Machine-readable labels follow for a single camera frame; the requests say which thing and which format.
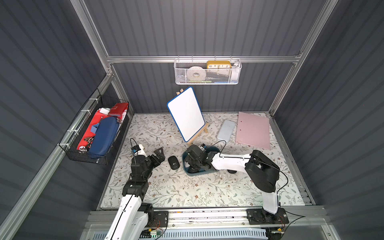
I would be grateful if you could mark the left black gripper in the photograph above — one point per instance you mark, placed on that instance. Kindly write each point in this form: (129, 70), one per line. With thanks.
(154, 159)

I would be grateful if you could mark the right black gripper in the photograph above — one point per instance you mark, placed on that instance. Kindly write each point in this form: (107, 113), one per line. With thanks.
(193, 157)

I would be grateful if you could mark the teal plastic storage box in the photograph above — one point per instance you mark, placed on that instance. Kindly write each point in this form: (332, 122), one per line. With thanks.
(195, 172)

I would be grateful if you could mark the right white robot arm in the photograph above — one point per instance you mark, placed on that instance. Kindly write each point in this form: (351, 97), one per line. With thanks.
(263, 172)

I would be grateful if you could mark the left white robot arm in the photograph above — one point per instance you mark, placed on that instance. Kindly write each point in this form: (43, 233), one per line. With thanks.
(133, 214)

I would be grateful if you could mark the red box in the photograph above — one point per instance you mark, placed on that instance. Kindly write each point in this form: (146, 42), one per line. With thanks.
(119, 111)

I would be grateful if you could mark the floral table mat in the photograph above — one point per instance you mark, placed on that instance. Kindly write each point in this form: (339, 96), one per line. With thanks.
(174, 188)

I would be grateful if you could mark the light blue pencil case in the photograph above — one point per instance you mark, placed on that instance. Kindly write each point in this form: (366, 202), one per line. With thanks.
(226, 131)

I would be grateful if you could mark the navy blue pouch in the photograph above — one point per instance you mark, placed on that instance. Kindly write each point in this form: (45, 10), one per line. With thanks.
(104, 137)

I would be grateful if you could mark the pink folder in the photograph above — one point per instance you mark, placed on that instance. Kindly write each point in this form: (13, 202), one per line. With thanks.
(253, 130)

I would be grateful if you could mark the white tape roll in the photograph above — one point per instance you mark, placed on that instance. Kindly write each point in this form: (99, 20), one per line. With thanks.
(196, 73)

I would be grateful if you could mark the yellow clock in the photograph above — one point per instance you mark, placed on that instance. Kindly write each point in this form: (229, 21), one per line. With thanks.
(219, 64)

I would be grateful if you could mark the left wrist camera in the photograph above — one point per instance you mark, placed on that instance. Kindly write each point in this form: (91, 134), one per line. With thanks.
(138, 150)

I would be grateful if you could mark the white board blue frame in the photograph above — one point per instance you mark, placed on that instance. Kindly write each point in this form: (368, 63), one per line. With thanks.
(186, 114)

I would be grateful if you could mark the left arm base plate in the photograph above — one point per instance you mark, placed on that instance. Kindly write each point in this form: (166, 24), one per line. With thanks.
(159, 219)

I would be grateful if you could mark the black wire wall basket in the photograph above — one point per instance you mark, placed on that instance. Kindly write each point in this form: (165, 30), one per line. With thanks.
(69, 144)

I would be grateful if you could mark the white wire wall basket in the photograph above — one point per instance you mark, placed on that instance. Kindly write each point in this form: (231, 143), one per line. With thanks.
(214, 76)

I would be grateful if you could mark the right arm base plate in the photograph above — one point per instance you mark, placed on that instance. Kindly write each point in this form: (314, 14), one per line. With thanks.
(262, 217)

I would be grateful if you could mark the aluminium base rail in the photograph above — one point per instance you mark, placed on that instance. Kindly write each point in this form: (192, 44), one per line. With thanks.
(234, 217)

